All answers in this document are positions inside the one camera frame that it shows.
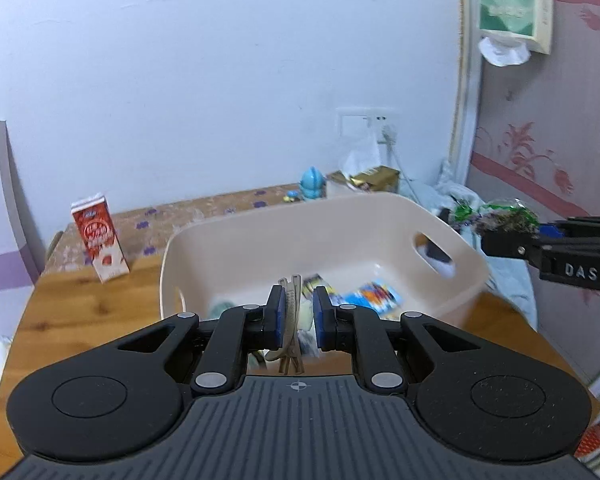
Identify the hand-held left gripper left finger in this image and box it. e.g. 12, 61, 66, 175
100, 285, 287, 395

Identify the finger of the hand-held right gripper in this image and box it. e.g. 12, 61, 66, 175
481, 232, 544, 262
539, 216, 600, 242

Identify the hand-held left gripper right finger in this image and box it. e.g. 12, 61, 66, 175
312, 285, 501, 396

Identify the beige hair clip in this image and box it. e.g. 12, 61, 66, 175
264, 273, 307, 376

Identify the clear bag of dried herbs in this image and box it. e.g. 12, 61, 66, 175
450, 198, 542, 236

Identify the long cartoon printed box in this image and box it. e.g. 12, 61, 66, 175
302, 273, 337, 306

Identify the blue cartoon tissue packet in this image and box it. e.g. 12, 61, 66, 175
337, 280, 406, 320

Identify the beige plastic storage bin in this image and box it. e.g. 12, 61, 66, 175
160, 194, 491, 332

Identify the floral bed headboard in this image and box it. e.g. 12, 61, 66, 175
449, 0, 600, 387

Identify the blue toy figure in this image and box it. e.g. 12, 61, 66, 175
300, 165, 328, 203

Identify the gold snack bag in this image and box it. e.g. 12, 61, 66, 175
327, 166, 401, 197

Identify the translucent plastic bag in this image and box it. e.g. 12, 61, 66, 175
339, 134, 382, 177

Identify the white tissue sheet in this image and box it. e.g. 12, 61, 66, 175
478, 36, 532, 68

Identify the red milk carton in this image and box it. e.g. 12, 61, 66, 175
71, 193, 130, 284

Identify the green white tissue box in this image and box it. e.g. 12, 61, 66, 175
477, 0, 554, 56

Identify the lilac white furniture panel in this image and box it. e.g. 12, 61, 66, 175
0, 120, 42, 293

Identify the white wall socket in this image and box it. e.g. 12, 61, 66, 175
366, 108, 402, 144

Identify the white wall switch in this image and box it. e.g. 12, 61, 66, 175
336, 107, 368, 142

